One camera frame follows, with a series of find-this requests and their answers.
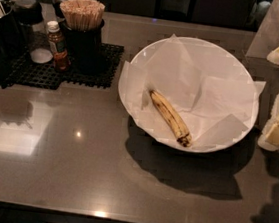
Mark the white paper liner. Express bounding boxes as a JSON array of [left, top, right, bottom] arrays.
[[111, 28, 271, 160]]

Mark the black plastic grid mat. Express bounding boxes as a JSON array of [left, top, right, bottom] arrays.
[[1, 43, 124, 90]]

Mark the dark jar behind sticks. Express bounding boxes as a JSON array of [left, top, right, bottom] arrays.
[[52, 0, 65, 18]]

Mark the glass shaker with black lid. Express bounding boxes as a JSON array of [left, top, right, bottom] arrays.
[[13, 0, 53, 64]]

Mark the black condiment caddy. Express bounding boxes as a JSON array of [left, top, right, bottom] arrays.
[[0, 0, 24, 85]]

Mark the small brown sauce bottle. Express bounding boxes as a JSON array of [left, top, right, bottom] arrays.
[[47, 20, 71, 72]]

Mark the bundle of wooden stir sticks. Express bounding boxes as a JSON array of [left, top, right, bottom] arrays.
[[60, 0, 105, 32]]

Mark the black stir stick holder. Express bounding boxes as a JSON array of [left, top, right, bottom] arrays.
[[60, 21, 106, 75]]

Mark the white bowl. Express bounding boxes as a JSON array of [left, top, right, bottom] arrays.
[[111, 29, 267, 161]]

